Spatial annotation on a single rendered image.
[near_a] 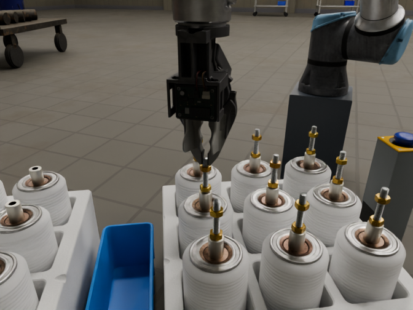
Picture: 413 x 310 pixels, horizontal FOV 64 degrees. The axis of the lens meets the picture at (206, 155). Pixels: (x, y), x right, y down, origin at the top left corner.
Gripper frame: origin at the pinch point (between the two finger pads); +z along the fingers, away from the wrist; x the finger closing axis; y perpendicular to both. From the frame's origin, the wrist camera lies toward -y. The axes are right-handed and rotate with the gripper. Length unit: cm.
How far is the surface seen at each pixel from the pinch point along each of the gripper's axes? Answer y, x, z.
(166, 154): -65, -33, 35
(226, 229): 2.9, 4.2, 12.0
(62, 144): -63, -79, 35
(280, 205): -2.4, 12.6, 9.3
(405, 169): -17.7, 35.5, 7.3
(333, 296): 8.7, 21.6, 16.6
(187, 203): 1.3, -3.1, 9.2
